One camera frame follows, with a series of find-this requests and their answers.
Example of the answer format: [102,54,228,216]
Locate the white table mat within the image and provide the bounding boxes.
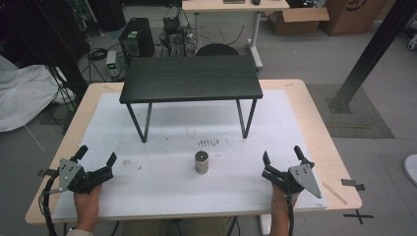
[51,89,329,223]

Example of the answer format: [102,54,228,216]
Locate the left hand-held gripper cable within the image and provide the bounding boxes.
[38,173,67,236]

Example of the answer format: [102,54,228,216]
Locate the open-frame computer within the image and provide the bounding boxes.
[161,16,187,57]

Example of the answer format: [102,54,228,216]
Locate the black tape cross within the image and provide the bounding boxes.
[342,209,375,226]

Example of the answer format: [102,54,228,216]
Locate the right hand-held gripper cable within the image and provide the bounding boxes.
[285,194,296,236]

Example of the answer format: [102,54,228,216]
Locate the open cardboard box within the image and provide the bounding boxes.
[265,7,330,36]

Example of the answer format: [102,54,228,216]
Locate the coiled black cable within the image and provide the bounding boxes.
[87,47,109,61]

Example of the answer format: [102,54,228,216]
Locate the thin wooden stick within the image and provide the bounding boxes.
[322,181,348,207]

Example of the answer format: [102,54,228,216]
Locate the black metal post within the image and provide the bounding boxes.
[326,0,417,115]

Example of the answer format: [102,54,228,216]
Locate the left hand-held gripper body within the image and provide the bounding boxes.
[50,158,114,195]

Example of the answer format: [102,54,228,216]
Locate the grey floor mat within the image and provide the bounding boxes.
[306,83,395,140]

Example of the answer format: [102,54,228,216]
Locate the black curtain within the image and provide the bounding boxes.
[0,0,90,99]

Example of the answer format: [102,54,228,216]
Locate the person's trousers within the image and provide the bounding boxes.
[120,216,231,236]

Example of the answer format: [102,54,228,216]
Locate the small grey power box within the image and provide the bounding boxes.
[105,50,120,79]

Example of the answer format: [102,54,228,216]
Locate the metal cylinder can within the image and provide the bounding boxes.
[194,149,210,175]

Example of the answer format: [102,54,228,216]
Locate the person's right hand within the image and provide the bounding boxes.
[270,183,298,214]

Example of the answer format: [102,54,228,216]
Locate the black computer tower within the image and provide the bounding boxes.
[118,17,156,59]

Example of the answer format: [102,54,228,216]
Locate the light wooden desk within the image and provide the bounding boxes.
[181,0,291,71]

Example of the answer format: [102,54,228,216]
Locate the person's left hand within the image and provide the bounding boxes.
[73,185,103,214]

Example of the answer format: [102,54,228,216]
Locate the white cloth sheet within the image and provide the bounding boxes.
[0,54,77,133]

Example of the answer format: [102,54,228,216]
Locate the hand-held gripper cable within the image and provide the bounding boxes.
[38,173,67,236]
[285,194,296,236]

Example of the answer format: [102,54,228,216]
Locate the white table leg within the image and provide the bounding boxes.
[259,214,273,236]

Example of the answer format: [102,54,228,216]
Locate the small black table shelf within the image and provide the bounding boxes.
[119,54,265,144]

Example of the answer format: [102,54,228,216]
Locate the black tape strip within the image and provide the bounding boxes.
[340,178,366,192]
[35,168,59,178]

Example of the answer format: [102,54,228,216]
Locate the white round object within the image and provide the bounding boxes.
[402,153,417,188]

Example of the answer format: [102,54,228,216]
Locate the black round stool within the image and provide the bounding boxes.
[195,43,240,57]

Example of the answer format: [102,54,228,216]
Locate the large printed cardboard box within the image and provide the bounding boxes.
[319,0,388,37]

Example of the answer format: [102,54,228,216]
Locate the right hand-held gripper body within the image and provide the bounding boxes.
[262,163,324,200]

